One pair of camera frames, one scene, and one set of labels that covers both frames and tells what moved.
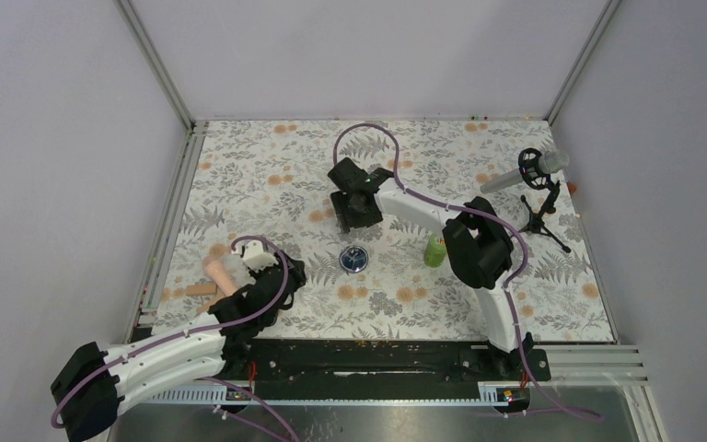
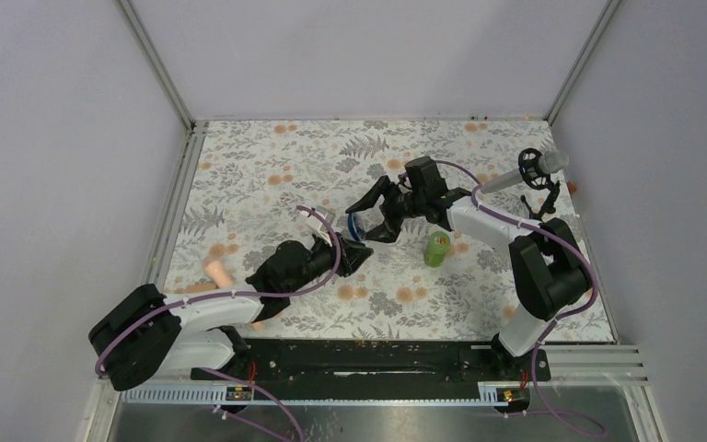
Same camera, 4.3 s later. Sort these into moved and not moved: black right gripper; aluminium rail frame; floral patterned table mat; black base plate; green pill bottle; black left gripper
Moved: black right gripper; black left gripper
Not moved: green pill bottle; aluminium rail frame; black base plate; floral patterned table mat
